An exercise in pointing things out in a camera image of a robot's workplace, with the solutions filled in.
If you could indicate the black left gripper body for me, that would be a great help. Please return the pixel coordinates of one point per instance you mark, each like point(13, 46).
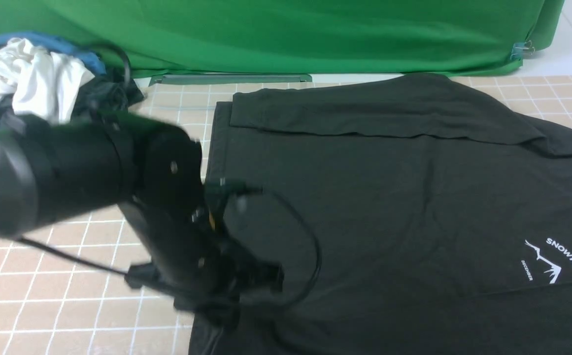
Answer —
point(194, 258)

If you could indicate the blue binder clip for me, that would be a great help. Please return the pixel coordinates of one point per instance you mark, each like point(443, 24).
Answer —
point(522, 50)

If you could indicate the gray metal base bar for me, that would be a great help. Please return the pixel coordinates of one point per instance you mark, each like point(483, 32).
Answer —
point(227, 78)

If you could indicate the dark gray long-sleeve shirt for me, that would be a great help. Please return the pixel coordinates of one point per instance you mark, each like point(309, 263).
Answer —
point(444, 217)

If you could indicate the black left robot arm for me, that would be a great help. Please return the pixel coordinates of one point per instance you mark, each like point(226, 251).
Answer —
point(152, 172)

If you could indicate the blue crumpled garment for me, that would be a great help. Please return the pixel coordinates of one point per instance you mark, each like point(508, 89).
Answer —
point(53, 44)

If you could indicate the green backdrop cloth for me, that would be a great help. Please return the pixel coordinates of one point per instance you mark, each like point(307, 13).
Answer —
point(451, 37)

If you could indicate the white crumpled shirt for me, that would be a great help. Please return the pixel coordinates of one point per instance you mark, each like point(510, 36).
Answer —
point(41, 82)

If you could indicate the dark gray crumpled garment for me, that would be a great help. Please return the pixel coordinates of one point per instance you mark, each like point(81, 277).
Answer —
point(108, 91)

